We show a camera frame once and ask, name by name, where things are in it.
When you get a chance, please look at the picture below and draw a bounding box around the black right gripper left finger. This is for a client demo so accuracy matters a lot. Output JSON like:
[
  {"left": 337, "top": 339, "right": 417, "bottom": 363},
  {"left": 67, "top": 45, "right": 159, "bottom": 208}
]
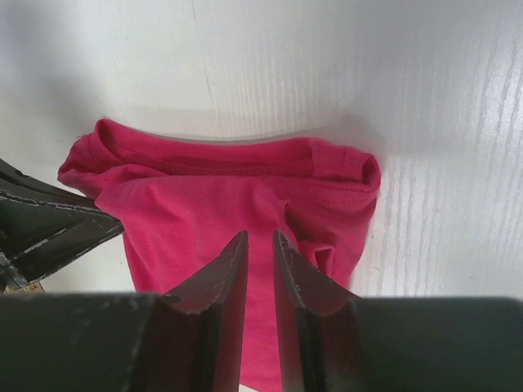
[{"left": 122, "top": 231, "right": 248, "bottom": 391}]

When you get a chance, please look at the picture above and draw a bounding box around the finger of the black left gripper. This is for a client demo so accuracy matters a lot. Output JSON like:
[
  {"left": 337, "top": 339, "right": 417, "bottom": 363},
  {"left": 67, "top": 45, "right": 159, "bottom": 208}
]
[{"left": 1, "top": 161, "right": 123, "bottom": 292}]

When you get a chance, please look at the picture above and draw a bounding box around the pink t shirt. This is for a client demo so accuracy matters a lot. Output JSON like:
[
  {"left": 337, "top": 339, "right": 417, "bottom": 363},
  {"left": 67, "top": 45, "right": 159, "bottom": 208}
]
[{"left": 58, "top": 119, "right": 381, "bottom": 391}]

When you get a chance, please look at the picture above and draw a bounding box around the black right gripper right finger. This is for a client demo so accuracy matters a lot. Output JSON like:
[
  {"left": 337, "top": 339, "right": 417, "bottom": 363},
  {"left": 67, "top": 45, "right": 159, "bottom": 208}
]
[{"left": 273, "top": 231, "right": 365, "bottom": 391}]

